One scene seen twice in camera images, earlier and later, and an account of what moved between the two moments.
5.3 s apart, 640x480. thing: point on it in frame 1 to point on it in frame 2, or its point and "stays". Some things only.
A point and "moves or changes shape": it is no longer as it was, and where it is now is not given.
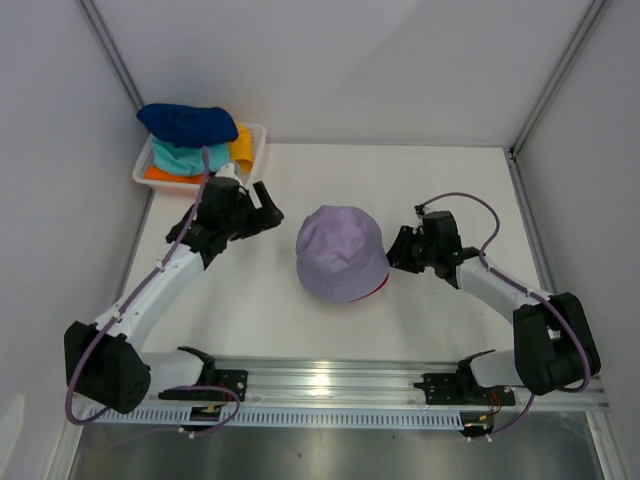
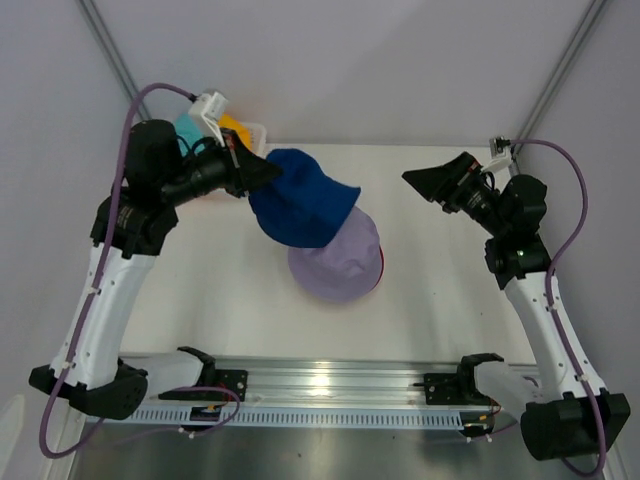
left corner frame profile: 112,53 stays
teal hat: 188,160 moves or changes shape
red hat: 380,286 to 383,266
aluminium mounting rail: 384,383 stays
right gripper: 398,256 to 455,178
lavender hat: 340,253 stays
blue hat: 188,126 to 302,206
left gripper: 268,216 to 245,170
